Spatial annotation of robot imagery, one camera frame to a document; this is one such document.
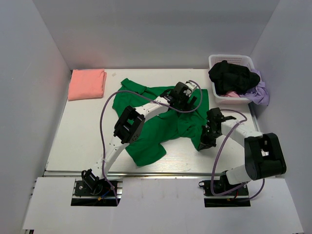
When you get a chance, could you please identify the green t shirt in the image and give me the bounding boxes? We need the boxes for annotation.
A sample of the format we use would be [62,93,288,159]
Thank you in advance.
[112,78,209,167]

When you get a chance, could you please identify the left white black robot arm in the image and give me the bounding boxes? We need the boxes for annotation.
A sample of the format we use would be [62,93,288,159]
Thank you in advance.
[81,80,201,195]

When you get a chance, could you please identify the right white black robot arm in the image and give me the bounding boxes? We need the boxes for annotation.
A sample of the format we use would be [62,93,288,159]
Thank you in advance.
[199,108,287,195]

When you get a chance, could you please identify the black garment in basket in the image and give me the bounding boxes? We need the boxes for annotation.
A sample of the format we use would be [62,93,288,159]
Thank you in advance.
[208,60,261,95]

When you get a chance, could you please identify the pink garment in basket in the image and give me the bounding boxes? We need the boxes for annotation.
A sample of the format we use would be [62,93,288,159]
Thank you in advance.
[223,91,240,98]

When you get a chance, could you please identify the lilac garment in basket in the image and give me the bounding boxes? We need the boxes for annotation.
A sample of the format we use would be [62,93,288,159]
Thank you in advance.
[240,69,270,106]

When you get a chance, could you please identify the white plastic laundry basket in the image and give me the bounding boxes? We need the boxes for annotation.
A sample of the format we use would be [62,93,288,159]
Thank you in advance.
[209,54,254,105]

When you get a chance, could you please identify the folded pink t shirt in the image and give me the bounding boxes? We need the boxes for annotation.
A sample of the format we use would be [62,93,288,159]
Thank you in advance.
[67,69,107,101]

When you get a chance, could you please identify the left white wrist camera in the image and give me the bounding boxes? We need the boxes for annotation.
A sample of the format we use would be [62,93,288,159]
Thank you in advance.
[185,80,197,96]

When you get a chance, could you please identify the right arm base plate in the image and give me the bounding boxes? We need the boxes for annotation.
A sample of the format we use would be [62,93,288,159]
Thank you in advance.
[198,179,249,196]

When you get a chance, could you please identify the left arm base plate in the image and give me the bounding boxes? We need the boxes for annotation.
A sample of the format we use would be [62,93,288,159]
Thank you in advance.
[73,180,122,197]

